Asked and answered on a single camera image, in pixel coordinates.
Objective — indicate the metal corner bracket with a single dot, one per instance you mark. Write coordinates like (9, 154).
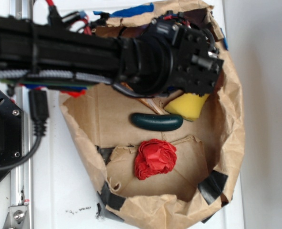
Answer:
(17, 218)

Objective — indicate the black USB cable plug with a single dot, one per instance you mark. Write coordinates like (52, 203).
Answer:
(39, 113)

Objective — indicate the dark green toy cucumber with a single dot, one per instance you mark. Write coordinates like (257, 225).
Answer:
(155, 122)

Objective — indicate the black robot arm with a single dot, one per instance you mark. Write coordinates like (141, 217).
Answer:
(53, 56)

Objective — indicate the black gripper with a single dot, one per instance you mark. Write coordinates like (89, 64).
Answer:
(186, 58)

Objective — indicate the aluminium extrusion rail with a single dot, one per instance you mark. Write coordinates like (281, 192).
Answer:
(21, 184)

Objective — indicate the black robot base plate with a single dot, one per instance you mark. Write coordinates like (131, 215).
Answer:
(10, 131)

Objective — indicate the yellow sponge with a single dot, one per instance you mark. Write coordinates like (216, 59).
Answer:
(188, 106)

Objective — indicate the red crumpled paper ball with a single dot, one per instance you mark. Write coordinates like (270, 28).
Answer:
(154, 157)

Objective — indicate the tan conch seashell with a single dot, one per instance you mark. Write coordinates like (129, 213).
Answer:
(150, 103)

